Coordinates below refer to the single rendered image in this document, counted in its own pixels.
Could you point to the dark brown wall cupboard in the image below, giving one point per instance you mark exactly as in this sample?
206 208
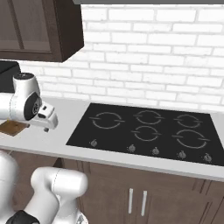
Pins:
38 29

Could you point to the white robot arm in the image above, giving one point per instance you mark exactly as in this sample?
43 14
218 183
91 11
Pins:
20 99

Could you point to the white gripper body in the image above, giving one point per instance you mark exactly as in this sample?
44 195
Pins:
51 122

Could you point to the black microwave oven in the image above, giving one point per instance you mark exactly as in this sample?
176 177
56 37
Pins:
7 75

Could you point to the black hob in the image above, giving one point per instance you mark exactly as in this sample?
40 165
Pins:
163 137

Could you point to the grey hob knob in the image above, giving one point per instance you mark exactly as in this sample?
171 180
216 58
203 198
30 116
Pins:
93 143
207 157
155 150
182 154
131 148

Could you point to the brown cupboard door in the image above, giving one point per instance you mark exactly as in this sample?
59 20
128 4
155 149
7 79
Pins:
169 201
217 207
29 166
110 195

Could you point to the wooden cutting board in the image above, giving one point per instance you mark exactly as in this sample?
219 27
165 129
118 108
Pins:
11 127

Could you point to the grey extractor hood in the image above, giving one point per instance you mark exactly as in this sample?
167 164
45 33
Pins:
145 1

